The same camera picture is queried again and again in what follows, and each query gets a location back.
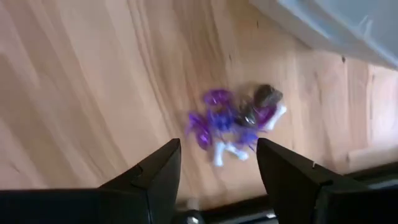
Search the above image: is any purple plastic spider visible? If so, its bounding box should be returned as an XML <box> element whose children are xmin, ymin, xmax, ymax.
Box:
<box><xmin>207</xmin><ymin>108</ymin><xmax>237</xmax><ymax>133</ymax></box>
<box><xmin>256</xmin><ymin>105</ymin><xmax>278</xmax><ymax>128</ymax></box>
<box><xmin>234</xmin><ymin>127</ymin><xmax>259</xmax><ymax>152</ymax></box>
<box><xmin>185</xmin><ymin>111</ymin><xmax>214</xmax><ymax>151</ymax></box>
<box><xmin>203</xmin><ymin>88</ymin><xmax>234</xmax><ymax>107</ymax></box>

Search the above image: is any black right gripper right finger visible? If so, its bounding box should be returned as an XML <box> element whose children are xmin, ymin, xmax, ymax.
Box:
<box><xmin>256</xmin><ymin>138</ymin><xmax>371</xmax><ymax>224</ymax></box>

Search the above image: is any small white plastic bone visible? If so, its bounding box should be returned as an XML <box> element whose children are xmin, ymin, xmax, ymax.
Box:
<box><xmin>212</xmin><ymin>141</ymin><xmax>227</xmax><ymax>168</ymax></box>
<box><xmin>225</xmin><ymin>142</ymin><xmax>250</xmax><ymax>162</ymax></box>
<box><xmin>264</xmin><ymin>104</ymin><xmax>288</xmax><ymax>131</ymax></box>

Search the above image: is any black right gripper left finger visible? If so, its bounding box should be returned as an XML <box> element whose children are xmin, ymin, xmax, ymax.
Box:
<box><xmin>99</xmin><ymin>138</ymin><xmax>182</xmax><ymax>224</ymax></box>

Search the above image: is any white plastic bin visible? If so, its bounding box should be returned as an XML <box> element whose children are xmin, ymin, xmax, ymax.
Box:
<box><xmin>248</xmin><ymin>0</ymin><xmax>398</xmax><ymax>70</ymax></box>

